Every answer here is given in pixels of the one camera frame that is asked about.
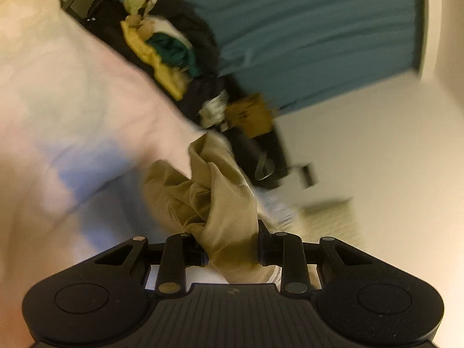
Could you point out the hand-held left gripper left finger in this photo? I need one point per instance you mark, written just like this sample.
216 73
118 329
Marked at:
174 261

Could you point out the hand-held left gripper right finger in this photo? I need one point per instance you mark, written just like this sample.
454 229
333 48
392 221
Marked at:
264 243

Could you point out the beige pants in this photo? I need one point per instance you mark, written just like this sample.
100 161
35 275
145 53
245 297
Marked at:
217 217

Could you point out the brown cardboard box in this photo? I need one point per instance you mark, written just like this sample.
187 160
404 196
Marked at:
250 114

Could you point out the white bed sheet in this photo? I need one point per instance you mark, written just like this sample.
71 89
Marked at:
72 108

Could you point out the blue curtain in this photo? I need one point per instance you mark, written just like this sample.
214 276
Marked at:
308 32

